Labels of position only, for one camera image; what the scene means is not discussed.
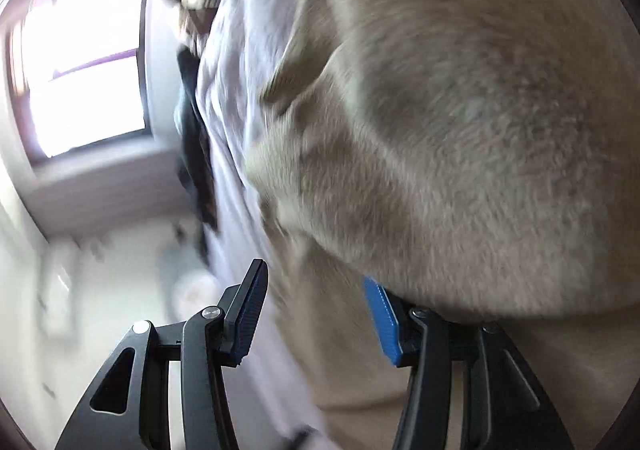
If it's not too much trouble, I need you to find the lavender embossed blanket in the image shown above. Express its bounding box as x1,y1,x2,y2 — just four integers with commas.
196,0,333,450

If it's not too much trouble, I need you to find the beige knit sweater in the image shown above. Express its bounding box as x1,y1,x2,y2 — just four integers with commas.
245,0,640,450

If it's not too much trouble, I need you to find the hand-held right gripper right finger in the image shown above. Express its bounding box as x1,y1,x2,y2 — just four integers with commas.
363,276,576,450

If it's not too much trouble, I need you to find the dark plaid cloth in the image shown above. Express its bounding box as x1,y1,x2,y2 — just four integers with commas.
173,47,222,262

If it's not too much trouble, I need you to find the window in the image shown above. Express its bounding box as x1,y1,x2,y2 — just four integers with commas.
5,0,151,162

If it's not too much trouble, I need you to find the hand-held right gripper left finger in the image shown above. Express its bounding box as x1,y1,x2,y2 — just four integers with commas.
55,258,269,450

